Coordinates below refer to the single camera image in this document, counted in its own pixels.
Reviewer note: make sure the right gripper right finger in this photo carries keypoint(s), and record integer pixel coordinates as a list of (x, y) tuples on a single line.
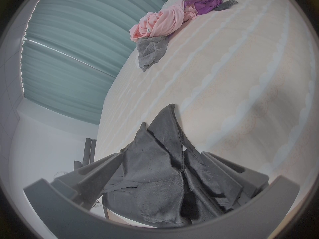
[(246, 180)]

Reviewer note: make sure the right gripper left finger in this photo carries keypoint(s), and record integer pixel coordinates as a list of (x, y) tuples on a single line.
[(89, 180)]

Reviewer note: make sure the black T-shirt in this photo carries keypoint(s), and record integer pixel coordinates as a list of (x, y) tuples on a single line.
[(149, 178)]

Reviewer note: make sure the bed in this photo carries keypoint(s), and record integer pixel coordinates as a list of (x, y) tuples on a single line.
[(236, 83)]

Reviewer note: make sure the black dressing table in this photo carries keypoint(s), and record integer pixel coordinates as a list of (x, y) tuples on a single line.
[(78, 165)]

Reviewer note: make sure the black chest of drawers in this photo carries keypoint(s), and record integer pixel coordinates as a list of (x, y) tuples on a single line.
[(89, 150)]

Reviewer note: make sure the blue-green curtain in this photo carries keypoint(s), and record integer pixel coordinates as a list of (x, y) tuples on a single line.
[(94, 21), (62, 83)]

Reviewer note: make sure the grey garment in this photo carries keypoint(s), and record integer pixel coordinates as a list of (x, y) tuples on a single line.
[(150, 52)]

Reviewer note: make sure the pink garment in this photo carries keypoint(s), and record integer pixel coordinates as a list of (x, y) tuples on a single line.
[(164, 21)]

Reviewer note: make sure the small black lace garment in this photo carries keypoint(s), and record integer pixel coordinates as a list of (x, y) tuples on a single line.
[(226, 5)]

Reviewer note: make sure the purple garment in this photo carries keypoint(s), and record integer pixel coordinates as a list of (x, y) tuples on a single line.
[(206, 5)]

